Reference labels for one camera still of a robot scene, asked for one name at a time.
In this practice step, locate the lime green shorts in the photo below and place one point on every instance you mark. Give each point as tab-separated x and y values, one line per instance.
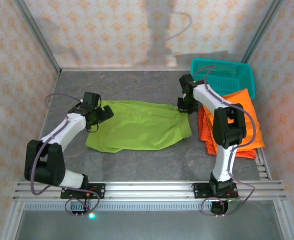
136	125

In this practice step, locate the red-orange shorts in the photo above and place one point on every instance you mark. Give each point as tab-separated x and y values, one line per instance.
208	142

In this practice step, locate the light orange shorts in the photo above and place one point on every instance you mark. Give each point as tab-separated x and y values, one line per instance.
249	112

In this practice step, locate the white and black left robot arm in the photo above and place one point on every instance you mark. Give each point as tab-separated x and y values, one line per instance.
66	127

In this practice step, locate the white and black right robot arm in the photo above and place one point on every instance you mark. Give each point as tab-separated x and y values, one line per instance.
207	96

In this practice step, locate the teal plastic basket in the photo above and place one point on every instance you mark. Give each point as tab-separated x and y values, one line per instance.
237	75

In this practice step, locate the small black connector box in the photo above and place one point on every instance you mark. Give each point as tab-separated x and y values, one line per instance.
77	213

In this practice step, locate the aluminium back frame bar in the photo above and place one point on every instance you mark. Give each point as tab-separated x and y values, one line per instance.
111	69

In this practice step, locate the aluminium side rail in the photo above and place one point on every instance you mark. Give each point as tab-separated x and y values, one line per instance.
263	170
44	125

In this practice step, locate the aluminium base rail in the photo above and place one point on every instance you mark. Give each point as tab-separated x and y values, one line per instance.
149	190

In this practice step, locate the aluminium frame post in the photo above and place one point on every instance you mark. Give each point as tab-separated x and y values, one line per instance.
262	30
40	35

